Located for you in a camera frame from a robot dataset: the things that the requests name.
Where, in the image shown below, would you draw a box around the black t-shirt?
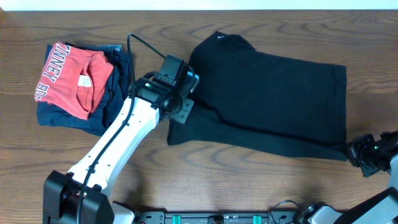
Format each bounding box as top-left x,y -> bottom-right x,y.
167,32 -> 347,161

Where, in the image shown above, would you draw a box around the black base cable loop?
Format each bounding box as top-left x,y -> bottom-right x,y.
269,200 -> 304,218

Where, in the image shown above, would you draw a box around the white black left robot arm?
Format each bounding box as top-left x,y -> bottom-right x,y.
42,67 -> 199,223

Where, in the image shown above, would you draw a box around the red folded t-shirt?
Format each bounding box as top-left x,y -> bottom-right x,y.
34,42 -> 113,120

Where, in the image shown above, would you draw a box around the folded blue jeans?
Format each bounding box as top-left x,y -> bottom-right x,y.
88,45 -> 123,52

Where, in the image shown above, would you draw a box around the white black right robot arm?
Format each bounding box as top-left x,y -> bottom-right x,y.
294,131 -> 397,224

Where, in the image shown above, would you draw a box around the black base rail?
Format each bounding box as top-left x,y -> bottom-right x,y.
133,211 -> 297,224

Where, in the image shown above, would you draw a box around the navy folded garment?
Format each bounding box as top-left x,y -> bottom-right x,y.
36,45 -> 131,136

